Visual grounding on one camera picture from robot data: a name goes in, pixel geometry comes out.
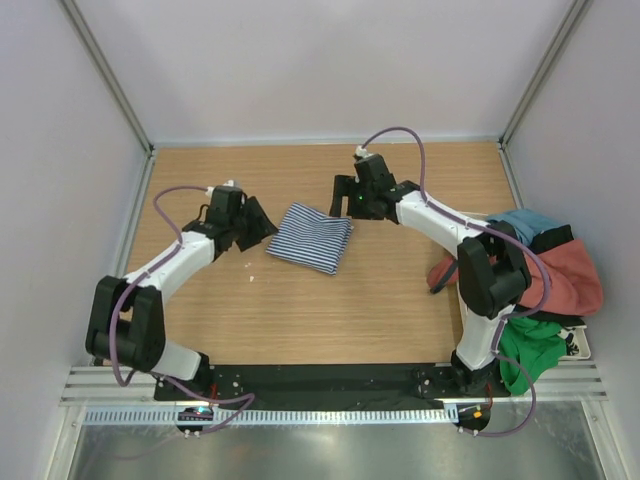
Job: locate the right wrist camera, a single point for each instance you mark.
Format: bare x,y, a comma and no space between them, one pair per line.
361,153

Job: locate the slotted cable duct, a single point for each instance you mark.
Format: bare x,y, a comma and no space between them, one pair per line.
199,415

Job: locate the teal tank top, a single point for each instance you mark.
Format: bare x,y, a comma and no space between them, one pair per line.
526,223

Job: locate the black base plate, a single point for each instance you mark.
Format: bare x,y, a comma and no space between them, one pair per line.
348,387

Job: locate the red tank top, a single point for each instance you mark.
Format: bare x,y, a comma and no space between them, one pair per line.
575,284

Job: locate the black tank top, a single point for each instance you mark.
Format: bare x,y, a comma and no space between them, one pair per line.
550,239

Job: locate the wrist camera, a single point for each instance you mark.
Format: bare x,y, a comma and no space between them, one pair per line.
231,185
361,153

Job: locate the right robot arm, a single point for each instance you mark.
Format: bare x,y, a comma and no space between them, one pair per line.
492,271

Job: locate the white plastic tray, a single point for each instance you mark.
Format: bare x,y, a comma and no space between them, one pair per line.
573,326

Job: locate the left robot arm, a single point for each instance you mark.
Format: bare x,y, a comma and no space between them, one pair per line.
127,319

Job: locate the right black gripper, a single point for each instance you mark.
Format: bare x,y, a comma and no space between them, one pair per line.
345,185

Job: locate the blue white striped tank top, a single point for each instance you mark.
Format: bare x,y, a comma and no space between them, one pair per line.
310,238

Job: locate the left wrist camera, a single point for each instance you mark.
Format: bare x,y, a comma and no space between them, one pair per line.
231,185

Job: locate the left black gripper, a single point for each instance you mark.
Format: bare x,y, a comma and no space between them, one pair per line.
260,225

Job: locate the green tank top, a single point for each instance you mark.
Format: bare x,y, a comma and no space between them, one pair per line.
536,346

